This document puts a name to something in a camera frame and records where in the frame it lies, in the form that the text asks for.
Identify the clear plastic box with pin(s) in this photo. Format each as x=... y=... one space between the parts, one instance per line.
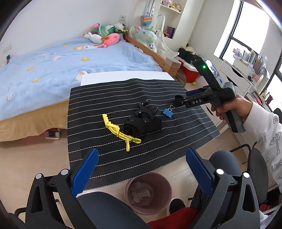
x=172 y=62

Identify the black storage boxes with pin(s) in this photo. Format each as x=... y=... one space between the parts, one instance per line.
x=187 y=56

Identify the bed with blue blanket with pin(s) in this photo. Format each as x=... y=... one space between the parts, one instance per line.
x=35 y=87

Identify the teal unicorn plush toy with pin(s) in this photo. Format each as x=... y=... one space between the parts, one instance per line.
x=144 y=36

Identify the white shelf unit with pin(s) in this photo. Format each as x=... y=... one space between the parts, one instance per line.
x=182 y=21

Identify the white foam board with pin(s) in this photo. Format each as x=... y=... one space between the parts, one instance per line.
x=104 y=77

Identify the person's right leg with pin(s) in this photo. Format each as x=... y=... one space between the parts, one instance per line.
x=220 y=159

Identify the white tote bag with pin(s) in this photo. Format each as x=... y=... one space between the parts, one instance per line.
x=162 y=48

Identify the black plastic bracket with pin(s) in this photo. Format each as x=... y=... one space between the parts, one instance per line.
x=142 y=107

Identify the red storage box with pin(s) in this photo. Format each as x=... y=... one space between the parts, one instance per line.
x=190 y=72

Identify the blue binder clip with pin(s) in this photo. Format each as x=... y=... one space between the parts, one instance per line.
x=168 y=112

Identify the black office chair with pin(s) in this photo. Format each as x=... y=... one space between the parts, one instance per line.
x=257 y=167

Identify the pink trash bin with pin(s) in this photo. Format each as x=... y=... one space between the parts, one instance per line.
x=148 y=194

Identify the white plush toy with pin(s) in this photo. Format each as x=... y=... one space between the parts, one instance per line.
x=95 y=38

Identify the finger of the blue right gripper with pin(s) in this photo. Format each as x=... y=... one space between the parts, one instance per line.
x=196 y=91
x=179 y=101

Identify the person's right hand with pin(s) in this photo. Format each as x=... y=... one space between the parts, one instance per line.
x=241 y=105

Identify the pink fish plush toy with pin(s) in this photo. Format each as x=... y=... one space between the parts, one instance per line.
x=109 y=40

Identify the white drawer cabinet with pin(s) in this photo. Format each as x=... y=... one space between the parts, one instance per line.
x=229 y=73

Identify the brown cushion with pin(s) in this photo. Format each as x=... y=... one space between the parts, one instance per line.
x=180 y=77

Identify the toy blocks under bed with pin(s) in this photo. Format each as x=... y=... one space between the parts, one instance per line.
x=53 y=134

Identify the black striped table mat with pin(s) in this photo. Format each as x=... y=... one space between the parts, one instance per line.
x=119 y=100

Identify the green plush toy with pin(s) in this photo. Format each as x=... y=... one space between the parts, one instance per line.
x=105 y=30

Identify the books on desk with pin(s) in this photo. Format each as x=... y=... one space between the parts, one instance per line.
x=249 y=63

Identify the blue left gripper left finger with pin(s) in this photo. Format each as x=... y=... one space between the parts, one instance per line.
x=82 y=172

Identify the rainbow bag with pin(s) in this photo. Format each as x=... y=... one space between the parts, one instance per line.
x=146 y=20

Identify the yellow hair clip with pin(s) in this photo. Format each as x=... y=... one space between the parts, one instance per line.
x=115 y=129

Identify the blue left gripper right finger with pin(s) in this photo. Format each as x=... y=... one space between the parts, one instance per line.
x=202 y=171

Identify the right forearm white sleeve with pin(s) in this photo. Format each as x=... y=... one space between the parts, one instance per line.
x=266 y=128

